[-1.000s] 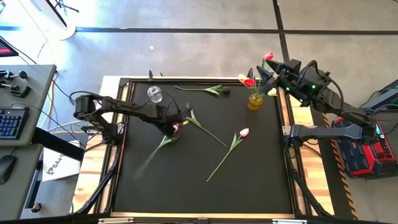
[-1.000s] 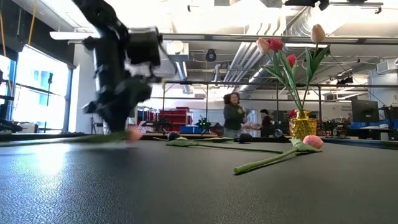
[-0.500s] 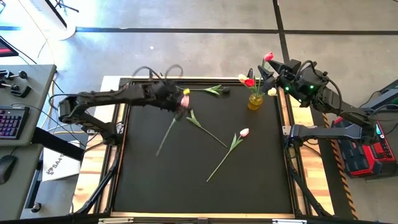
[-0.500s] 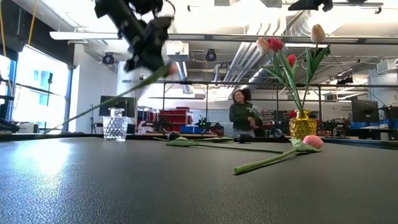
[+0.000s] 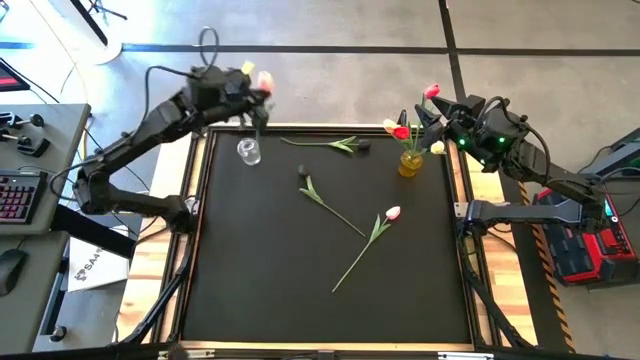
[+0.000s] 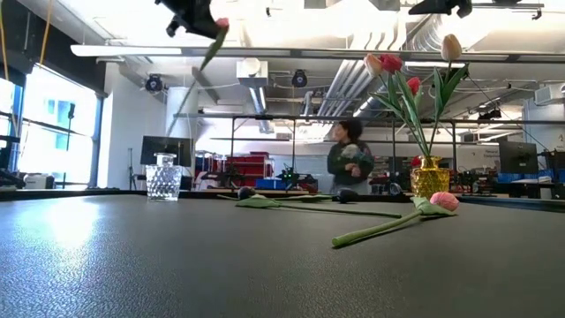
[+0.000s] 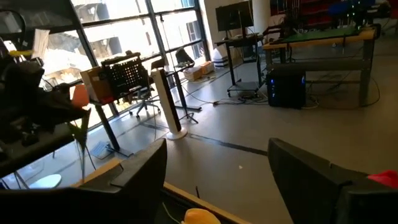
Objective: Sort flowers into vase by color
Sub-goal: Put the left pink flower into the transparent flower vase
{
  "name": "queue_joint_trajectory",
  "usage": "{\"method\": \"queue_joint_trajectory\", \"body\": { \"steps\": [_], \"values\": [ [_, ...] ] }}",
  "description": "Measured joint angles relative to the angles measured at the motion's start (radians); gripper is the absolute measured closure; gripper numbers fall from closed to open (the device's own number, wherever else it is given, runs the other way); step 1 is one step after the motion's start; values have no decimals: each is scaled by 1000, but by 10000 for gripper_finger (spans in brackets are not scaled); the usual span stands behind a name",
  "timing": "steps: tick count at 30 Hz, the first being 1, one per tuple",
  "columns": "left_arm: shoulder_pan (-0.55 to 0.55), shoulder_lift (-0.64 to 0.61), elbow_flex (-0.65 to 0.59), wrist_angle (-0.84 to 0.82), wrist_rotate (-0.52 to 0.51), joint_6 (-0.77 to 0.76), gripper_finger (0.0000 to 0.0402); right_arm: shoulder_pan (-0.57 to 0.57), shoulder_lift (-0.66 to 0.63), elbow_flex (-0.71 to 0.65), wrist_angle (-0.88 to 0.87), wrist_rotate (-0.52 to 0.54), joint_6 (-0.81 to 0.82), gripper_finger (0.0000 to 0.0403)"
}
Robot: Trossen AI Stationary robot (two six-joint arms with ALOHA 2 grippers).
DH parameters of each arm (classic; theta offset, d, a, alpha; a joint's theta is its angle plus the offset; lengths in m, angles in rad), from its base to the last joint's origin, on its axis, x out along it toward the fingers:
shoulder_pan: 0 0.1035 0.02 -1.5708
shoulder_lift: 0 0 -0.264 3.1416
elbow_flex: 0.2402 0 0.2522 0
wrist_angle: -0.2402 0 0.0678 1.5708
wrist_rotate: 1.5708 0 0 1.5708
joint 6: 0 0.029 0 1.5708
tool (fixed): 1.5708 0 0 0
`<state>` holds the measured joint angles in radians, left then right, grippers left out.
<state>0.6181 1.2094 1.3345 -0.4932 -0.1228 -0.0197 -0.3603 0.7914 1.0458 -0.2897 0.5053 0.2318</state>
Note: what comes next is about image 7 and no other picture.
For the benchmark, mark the yellow tape tag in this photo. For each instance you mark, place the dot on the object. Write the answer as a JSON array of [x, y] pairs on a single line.
[[20, 53]]

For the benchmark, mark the white hanging paper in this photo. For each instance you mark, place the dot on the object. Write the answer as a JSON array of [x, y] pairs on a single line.
[[40, 43]]

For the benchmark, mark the red tulip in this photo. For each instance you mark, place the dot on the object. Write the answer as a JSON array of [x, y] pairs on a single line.
[[387, 179]]

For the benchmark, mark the red tool chest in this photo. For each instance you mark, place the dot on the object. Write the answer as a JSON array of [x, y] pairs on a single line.
[[311, 7]]

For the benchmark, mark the wooden workbench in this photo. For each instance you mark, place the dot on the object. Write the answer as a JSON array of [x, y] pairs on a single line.
[[326, 41]]

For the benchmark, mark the black monitor desk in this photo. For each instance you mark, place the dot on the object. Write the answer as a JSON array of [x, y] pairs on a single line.
[[239, 40]]

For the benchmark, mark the orange panel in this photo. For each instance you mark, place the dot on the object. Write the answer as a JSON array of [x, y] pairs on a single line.
[[80, 95]]

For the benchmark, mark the black monitor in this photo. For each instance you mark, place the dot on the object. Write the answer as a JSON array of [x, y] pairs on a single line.
[[233, 15]]

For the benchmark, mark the green bench mat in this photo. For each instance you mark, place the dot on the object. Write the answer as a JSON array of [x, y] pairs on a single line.
[[320, 33]]

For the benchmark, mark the white tower fan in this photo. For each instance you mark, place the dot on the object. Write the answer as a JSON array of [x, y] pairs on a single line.
[[168, 102]]

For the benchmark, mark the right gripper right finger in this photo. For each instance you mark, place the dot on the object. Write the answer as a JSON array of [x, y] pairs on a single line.
[[311, 193]]

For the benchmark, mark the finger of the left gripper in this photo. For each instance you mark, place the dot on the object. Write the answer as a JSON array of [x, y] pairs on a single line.
[[59, 109]]

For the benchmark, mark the white bin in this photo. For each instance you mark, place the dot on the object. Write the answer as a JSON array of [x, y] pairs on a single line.
[[220, 56]]

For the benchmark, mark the white round base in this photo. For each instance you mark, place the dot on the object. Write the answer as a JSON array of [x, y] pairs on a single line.
[[46, 181]]

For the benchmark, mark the cardboard box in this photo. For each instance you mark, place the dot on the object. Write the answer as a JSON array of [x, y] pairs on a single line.
[[93, 84], [207, 68], [192, 74]]

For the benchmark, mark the black office chair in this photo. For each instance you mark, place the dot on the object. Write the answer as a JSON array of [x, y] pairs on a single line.
[[144, 93]]

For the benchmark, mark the yellow glass vase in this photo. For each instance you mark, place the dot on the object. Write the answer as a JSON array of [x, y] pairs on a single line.
[[200, 217]]

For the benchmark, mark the black standing desk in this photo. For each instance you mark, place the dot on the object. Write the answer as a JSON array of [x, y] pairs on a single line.
[[183, 57]]

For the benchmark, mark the black perforated crate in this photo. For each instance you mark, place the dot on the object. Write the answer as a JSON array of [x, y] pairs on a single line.
[[124, 76]]

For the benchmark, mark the black computer tower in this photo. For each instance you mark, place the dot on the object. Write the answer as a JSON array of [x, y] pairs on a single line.
[[286, 90]]

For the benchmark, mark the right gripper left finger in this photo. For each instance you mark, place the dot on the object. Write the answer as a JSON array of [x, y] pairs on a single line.
[[130, 193]]

